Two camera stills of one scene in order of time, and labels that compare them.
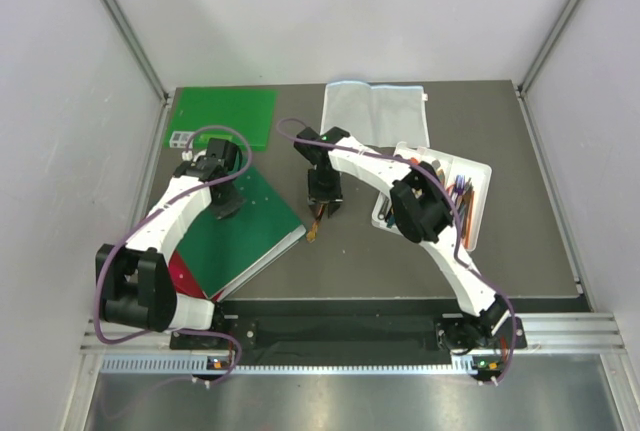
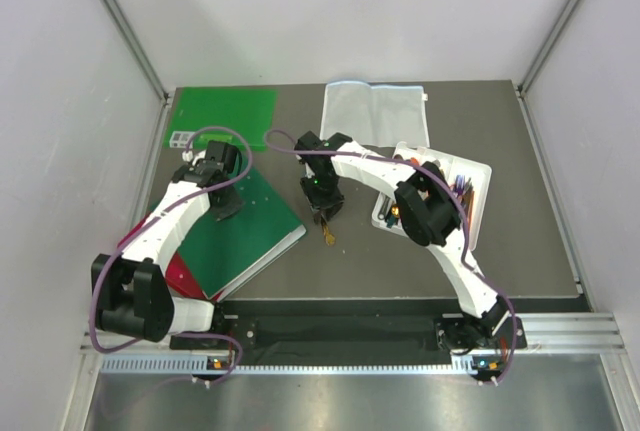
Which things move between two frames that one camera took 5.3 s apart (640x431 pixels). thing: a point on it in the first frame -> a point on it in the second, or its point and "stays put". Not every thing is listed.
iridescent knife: [312, 233] -> [330, 238]
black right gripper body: [324, 188] stays put
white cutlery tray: [465, 181] stays put
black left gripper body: [224, 204] stays put
